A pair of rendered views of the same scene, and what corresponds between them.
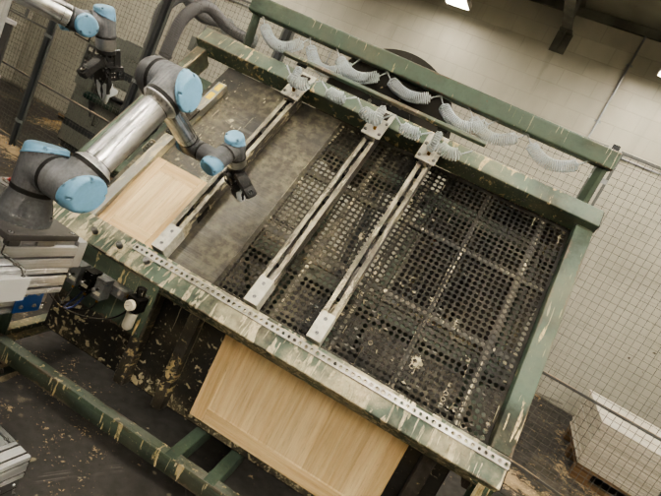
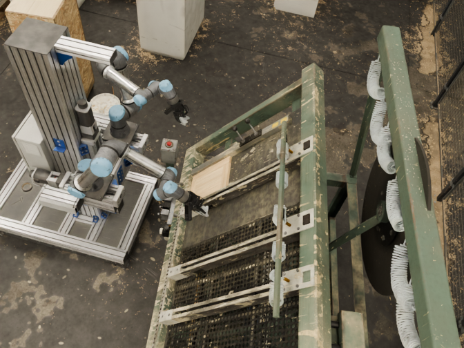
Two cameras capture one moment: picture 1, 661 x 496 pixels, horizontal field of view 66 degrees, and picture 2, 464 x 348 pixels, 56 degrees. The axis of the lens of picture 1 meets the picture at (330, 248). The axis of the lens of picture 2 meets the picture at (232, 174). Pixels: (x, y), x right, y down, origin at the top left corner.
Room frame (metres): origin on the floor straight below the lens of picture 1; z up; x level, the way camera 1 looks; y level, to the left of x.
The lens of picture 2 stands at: (1.93, -0.89, 3.64)
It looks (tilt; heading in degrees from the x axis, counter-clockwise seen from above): 55 degrees down; 77
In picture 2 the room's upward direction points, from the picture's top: 9 degrees clockwise
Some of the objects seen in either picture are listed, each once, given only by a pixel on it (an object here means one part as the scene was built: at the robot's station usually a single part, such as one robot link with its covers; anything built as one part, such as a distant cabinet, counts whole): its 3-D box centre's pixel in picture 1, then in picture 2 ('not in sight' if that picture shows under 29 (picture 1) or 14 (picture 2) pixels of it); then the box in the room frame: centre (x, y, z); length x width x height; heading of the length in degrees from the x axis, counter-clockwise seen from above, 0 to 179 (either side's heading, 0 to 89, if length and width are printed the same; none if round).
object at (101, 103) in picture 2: not in sight; (107, 112); (1.28, 2.23, 0.24); 0.32 x 0.30 x 0.47; 70
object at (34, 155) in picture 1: (42, 165); (88, 170); (1.37, 0.83, 1.20); 0.13 x 0.12 x 0.14; 71
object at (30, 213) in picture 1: (28, 202); (91, 179); (1.37, 0.83, 1.09); 0.15 x 0.15 x 0.10
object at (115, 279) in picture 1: (89, 285); (168, 209); (1.88, 0.80, 0.69); 0.50 x 0.14 x 0.24; 78
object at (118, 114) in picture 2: not in sight; (118, 115); (1.54, 1.31, 1.20); 0.13 x 0.12 x 0.14; 45
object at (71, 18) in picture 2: not in sight; (56, 54); (0.83, 2.64, 0.63); 0.50 x 0.42 x 1.25; 77
